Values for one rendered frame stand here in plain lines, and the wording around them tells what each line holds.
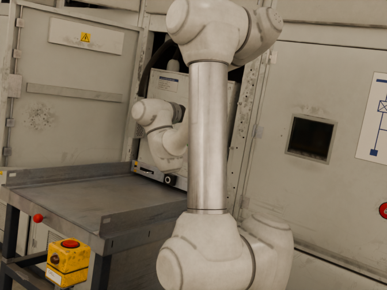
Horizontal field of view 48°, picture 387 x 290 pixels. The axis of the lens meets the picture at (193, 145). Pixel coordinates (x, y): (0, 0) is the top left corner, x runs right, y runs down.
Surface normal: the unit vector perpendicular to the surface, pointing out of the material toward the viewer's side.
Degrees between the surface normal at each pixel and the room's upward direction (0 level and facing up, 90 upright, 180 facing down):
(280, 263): 91
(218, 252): 70
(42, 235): 90
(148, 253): 90
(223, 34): 79
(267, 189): 90
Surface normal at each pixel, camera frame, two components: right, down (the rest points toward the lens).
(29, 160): 0.55, 0.22
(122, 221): 0.78, 0.22
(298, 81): -0.60, 0.03
